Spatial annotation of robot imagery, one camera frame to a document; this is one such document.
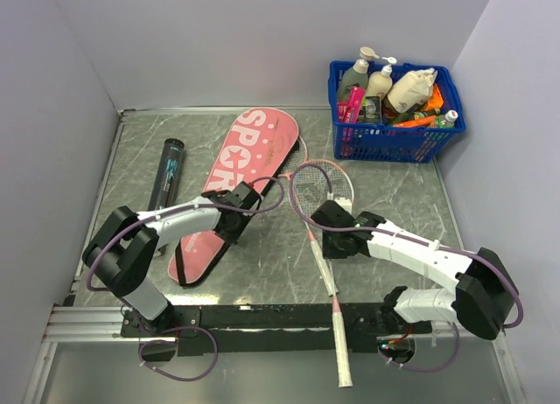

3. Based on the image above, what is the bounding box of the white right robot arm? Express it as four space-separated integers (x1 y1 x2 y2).
311 200 519 340

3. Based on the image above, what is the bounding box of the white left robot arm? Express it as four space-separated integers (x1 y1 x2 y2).
82 182 262 336

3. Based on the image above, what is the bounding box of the green pump bottle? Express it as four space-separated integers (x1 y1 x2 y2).
337 46 380 102

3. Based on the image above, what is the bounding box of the orange tube package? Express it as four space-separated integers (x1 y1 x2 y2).
392 115 438 129

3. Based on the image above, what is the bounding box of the beige paper bag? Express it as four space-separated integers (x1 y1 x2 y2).
383 67 438 115

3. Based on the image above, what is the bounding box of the pink racket bag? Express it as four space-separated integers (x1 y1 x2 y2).
168 108 299 287

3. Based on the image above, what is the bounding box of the orange snack packet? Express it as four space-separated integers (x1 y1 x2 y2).
425 84 444 110

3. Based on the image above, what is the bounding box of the blue plastic basket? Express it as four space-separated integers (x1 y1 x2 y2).
328 60 467 164

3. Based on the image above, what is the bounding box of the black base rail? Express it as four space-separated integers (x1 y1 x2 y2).
122 302 434 357

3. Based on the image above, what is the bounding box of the cream pump bottle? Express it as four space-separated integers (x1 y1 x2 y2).
365 57 397 100

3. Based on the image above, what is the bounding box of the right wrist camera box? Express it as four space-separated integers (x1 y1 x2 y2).
333 197 353 213

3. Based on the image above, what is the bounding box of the green bottle white cap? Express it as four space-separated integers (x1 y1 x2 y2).
430 109 459 129

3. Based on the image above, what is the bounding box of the pink snack box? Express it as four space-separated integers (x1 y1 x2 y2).
337 87 366 123

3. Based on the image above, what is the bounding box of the dark picture box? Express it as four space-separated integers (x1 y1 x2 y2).
358 96 382 124

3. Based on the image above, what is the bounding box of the black shuttlecock tube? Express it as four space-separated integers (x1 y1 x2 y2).
147 138 185 211

